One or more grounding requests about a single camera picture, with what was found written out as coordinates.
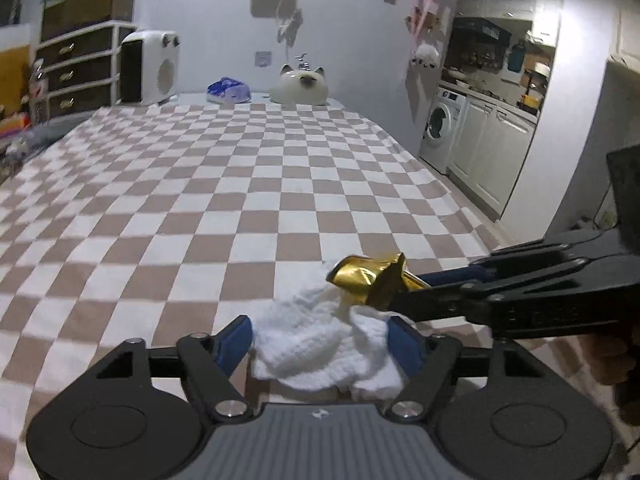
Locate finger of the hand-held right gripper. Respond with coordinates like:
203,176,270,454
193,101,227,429
415,232,618,288
387,259,591,325

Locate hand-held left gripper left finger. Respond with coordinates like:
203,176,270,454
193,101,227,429
95,315,253,421

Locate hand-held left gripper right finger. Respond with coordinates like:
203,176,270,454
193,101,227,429
385,315,546,421

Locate white paper towel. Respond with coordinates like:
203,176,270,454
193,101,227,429
250,280,406,401

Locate gold foil wrapper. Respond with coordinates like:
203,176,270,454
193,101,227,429
326,252,431,311

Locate person's right hand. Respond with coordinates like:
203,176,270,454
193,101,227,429
582,338,631,386

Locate white kitchen base cabinets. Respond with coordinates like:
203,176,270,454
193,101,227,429
447,92,539,221

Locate white washing machine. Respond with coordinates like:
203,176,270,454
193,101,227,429
419,86,468,175

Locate checkered tablecloth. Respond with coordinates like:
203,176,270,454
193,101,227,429
0,102,506,480

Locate spice rack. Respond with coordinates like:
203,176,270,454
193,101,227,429
450,45,506,69

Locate white plush sheep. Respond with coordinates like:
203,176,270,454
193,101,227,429
411,42,441,68

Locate teal hanging board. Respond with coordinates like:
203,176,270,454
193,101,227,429
507,42,527,74

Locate cat-shaped white lamp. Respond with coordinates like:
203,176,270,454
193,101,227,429
269,64,330,107

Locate black range hood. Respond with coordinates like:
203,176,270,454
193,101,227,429
452,16,513,46

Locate blue patterned plastic pack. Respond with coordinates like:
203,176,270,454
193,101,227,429
206,77,253,106

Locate pink hanging tag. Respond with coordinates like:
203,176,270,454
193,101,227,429
412,0,442,36

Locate white fan heater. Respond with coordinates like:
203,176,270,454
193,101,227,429
119,30,182,106

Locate small colourful box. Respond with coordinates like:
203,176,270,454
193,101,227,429
0,110,31,137

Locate dark drawer unit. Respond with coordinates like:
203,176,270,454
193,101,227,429
35,21,138,126

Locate wooden panel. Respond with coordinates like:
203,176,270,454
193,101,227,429
0,25,32,116

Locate glass tank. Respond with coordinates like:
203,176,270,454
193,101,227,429
40,0,140,43

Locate white kitchen wall cabinets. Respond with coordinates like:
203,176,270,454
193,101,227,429
530,0,564,46

